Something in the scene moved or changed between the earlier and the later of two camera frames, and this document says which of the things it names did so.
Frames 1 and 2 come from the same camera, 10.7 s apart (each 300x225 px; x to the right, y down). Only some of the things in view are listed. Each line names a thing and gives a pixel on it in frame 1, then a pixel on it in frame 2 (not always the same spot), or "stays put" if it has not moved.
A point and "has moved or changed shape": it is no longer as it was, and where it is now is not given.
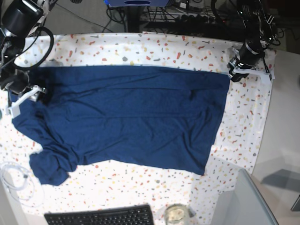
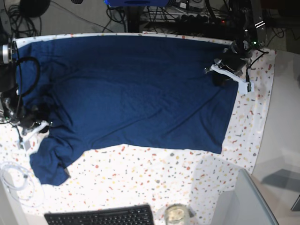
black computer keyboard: x=138 y=215 stays put
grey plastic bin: x=243 y=204 stays put
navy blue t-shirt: x=161 y=117 has moved or changed shape
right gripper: x=251 y=53 → x=236 y=58
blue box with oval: x=138 y=3 stays put
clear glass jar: x=176 y=214 stays put
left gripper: x=17 y=82 → x=32 y=116
